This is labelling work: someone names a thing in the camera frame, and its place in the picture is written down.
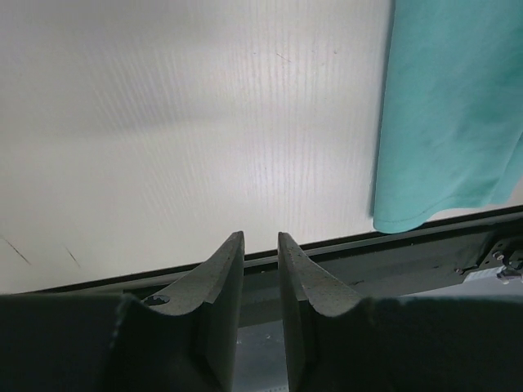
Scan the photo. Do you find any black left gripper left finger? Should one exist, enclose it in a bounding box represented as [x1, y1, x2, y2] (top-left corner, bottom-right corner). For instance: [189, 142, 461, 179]
[1, 232, 244, 391]

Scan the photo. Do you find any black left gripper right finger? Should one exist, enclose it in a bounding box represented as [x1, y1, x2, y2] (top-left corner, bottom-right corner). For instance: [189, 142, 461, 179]
[278, 233, 522, 391]

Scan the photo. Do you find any teal t shirt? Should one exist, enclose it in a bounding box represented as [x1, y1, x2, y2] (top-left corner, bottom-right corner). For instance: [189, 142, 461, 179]
[373, 1, 522, 234]

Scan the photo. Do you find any aluminium front frame rail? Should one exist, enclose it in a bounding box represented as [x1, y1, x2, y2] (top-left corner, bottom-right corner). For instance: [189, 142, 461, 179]
[36, 205, 522, 327]

